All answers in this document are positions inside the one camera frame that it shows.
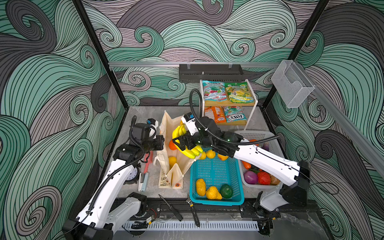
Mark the black adjustable wrench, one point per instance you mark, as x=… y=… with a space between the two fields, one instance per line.
x=193 y=210

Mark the orange tangerine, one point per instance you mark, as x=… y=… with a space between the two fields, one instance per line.
x=172 y=146

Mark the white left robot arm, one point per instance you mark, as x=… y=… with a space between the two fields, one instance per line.
x=97 y=221

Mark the red tomato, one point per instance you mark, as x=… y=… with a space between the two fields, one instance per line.
x=264 y=178

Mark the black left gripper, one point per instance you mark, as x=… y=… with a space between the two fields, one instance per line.
x=159 y=139

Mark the purple eggplant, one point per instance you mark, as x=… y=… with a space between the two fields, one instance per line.
x=266 y=146

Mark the purple onion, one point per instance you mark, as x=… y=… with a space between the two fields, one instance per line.
x=251 y=177

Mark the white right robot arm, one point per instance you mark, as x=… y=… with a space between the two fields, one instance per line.
x=294 y=177

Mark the orange carrot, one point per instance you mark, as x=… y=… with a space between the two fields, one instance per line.
x=246 y=165

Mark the yellow lemon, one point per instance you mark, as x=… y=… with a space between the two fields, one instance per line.
x=203 y=156
x=210 y=154

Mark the large yellow pear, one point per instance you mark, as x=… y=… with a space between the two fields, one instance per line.
x=213 y=194

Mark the teal Fox's candy bag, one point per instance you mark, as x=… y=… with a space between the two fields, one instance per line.
x=234 y=114

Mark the yellow orange peach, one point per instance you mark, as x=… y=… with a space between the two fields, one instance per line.
x=222 y=157

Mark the yellow starfruit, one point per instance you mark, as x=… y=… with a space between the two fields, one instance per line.
x=201 y=187

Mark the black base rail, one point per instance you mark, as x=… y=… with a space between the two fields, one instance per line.
x=250 y=209

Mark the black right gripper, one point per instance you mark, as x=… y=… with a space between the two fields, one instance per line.
x=184 y=138

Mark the teal plastic basket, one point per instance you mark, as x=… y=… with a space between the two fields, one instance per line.
x=216 y=173

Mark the pink green candy bag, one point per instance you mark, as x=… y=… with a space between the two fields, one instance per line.
x=214 y=91

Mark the black alarm clock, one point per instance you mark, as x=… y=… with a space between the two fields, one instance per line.
x=133 y=177

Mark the white wooden shelf rack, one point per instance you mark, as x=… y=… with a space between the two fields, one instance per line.
x=227 y=102

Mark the green avocado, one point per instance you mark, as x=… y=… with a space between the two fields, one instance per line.
x=226 y=191

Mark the orange Fox's candy bag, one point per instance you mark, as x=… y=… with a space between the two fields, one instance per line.
x=215 y=113

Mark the black wall tray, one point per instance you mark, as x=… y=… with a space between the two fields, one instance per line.
x=193 y=73

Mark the yellow banana bunch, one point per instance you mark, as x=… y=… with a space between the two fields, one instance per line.
x=181 y=131

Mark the pink handled brush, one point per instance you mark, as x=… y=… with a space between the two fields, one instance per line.
x=144 y=176

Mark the cream floral tote bag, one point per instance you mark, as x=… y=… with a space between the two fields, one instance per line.
x=174 y=165

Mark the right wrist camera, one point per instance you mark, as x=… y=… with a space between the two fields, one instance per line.
x=190 y=123

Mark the clear acrylic wall holder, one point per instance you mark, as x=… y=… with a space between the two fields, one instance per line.
x=293 y=83

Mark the yellow green candy bag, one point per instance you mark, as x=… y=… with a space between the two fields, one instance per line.
x=239 y=93

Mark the white slotted cable duct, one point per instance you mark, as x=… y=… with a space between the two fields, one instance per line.
x=248 y=226

